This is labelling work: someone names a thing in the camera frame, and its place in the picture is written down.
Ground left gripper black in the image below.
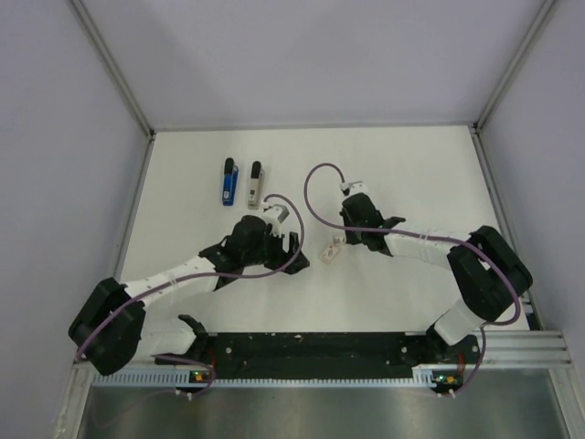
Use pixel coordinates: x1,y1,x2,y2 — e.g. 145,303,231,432
242,226,309,275

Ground blue stapler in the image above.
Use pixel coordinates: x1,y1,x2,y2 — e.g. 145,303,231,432
221,157,239,207

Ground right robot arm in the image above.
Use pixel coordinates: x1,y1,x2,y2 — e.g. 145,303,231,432
340,188,533,362

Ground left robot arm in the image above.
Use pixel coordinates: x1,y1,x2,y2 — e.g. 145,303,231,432
68,215,310,375

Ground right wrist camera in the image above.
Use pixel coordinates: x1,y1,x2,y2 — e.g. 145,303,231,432
339,180,369,198

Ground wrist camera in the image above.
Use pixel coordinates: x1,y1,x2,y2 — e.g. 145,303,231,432
261,202,290,234
339,180,369,198

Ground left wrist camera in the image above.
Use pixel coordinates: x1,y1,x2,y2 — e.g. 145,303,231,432
261,202,290,234

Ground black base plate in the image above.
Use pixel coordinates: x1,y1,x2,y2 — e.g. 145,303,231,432
154,331,467,380

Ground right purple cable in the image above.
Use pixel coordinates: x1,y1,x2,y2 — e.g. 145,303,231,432
303,163,523,399

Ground purple cable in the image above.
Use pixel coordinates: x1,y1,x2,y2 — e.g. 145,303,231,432
75,194,306,399
303,163,523,399

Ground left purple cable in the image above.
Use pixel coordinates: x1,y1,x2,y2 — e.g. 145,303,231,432
75,194,306,399

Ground white cable duct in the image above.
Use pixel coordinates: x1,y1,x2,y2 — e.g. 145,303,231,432
92,369,192,388

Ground aluminium frame rail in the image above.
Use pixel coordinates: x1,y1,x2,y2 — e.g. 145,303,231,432
482,330,572,369

